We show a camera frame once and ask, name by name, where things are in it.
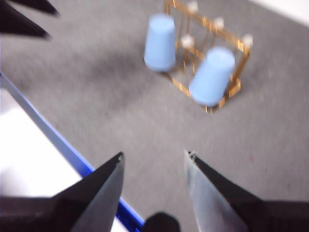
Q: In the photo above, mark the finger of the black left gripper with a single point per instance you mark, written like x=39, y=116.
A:
x=17, y=21
x=41, y=6

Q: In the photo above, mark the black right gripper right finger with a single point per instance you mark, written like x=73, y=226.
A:
x=241, y=212

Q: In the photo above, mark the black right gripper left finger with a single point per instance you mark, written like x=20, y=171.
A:
x=60, y=212

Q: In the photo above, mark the blue ribbed cup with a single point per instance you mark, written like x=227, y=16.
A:
x=212, y=77
x=159, y=43

